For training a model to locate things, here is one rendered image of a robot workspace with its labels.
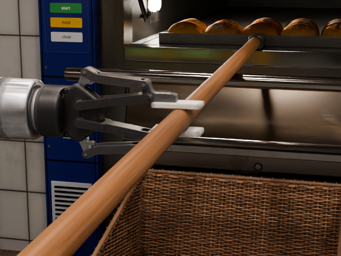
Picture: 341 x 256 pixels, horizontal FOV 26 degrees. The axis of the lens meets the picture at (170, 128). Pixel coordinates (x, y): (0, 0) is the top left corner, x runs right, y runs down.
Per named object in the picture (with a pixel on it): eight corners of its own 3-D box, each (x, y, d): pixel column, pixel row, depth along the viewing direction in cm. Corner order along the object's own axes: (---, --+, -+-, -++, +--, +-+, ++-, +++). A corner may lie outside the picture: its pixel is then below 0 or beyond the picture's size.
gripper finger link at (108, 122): (75, 117, 104) (74, 127, 105) (151, 134, 102) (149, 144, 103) (84, 112, 108) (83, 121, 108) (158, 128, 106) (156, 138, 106)
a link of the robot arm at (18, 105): (19, 131, 114) (55, 133, 112) (-8, 145, 105) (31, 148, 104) (16, 72, 112) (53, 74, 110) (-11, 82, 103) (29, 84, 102)
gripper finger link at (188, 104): (156, 103, 105) (156, 98, 105) (204, 105, 103) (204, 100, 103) (150, 107, 102) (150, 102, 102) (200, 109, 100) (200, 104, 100)
